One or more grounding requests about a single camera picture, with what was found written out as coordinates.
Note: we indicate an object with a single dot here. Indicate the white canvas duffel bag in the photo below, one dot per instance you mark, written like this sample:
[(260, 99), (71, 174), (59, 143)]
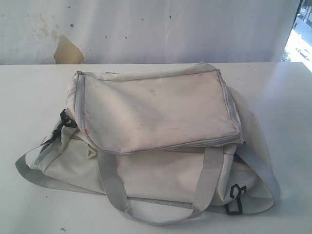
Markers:
[(164, 147)]

